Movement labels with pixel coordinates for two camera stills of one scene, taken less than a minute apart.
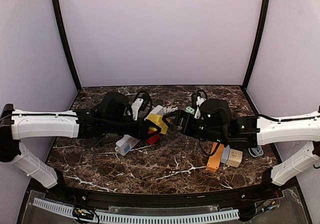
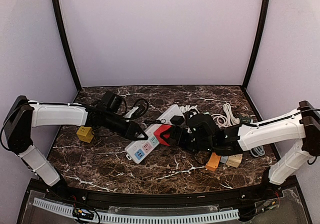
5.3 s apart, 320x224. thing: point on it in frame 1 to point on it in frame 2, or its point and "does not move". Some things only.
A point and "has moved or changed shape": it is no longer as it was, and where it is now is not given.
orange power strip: [214, 160] does not move
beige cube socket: [235, 158] does not move
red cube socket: [153, 138] to [157, 133]
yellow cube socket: [159, 121] has moved or changed shape
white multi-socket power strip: [127, 143] to [140, 148]
